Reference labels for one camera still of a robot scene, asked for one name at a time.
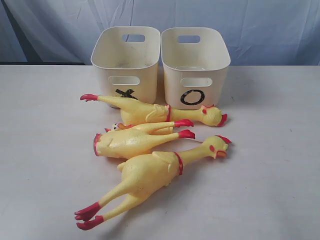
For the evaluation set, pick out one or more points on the whole rubber chicken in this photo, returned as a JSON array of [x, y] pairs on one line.
[[143, 175], [135, 112]]

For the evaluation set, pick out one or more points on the detached rubber chicken head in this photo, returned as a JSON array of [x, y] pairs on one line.
[[118, 127]]

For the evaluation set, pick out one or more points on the headless rubber chicken body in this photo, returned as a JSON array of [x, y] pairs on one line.
[[139, 139]]

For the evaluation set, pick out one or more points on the cream bin marked O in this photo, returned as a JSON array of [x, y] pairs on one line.
[[195, 64]]

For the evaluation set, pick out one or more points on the cream bin marked X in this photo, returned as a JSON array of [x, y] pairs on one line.
[[125, 60]]

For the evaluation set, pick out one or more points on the blue-grey backdrop curtain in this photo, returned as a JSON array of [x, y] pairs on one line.
[[256, 32]]

